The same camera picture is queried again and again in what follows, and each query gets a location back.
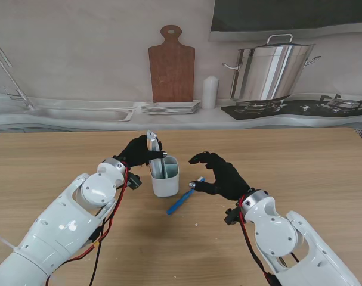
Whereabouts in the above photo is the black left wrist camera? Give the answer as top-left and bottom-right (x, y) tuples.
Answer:
(127, 172), (143, 190)

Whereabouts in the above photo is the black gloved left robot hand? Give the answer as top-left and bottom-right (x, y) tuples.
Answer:
(117, 134), (169, 169)

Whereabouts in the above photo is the stainless steel sink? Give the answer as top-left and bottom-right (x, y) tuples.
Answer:
(34, 100), (137, 123)

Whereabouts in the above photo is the blue toothbrush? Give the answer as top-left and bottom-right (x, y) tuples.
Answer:
(166, 176), (206, 216)

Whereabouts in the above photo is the silver toothpaste tube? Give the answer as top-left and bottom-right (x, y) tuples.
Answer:
(146, 129), (164, 179)

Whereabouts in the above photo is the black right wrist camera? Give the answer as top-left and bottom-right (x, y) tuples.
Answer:
(224, 207), (241, 226)

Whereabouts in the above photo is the red black left arm cable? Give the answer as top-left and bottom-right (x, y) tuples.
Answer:
(45, 166), (131, 286)

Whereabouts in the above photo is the black gas stove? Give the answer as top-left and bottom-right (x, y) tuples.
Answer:
(221, 94), (362, 120)

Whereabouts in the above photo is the chrome kitchen faucet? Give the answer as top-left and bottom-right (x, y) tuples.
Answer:
(0, 41), (35, 110)

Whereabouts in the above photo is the red black arm cable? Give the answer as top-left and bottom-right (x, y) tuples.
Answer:
(45, 166), (131, 286)
(237, 202), (281, 286)

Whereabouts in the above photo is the white divided toothbrush holder cup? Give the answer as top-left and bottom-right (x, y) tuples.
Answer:
(150, 157), (181, 198)

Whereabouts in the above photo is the dark range hood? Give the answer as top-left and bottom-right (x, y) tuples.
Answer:
(209, 0), (362, 41)

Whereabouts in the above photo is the brown wooden cutting board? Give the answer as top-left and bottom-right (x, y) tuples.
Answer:
(148, 24), (196, 104)

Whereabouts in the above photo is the white cylindrical bottle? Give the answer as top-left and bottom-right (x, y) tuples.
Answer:
(202, 76), (220, 110)

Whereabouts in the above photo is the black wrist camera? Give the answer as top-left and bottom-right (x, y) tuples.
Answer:
(224, 207), (241, 226)
(127, 172), (143, 190)

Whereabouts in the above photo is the stack of white plates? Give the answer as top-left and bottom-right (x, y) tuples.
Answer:
(141, 100), (202, 116)

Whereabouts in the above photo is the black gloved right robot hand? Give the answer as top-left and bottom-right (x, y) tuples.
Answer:
(188, 151), (252, 202)

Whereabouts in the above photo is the red black right arm cable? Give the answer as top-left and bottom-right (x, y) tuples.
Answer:
(237, 202), (281, 286)

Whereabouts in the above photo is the large stainless steel pot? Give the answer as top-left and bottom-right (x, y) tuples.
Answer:
(221, 33), (322, 104)

